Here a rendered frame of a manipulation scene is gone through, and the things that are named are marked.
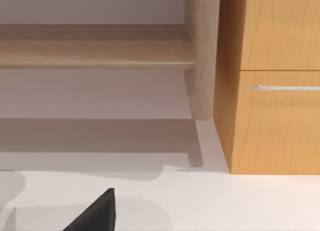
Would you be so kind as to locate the wooden cupboard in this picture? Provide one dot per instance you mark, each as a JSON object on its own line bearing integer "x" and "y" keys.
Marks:
{"x": 226, "y": 91}

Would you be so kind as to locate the wooden drawer front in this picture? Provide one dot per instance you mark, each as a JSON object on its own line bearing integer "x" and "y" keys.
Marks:
{"x": 275, "y": 131}
{"x": 282, "y": 28}

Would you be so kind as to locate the pale wooden open shelf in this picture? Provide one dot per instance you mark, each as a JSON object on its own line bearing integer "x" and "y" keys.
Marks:
{"x": 100, "y": 53}

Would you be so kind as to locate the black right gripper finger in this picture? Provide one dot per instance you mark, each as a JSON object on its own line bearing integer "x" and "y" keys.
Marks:
{"x": 100, "y": 213}

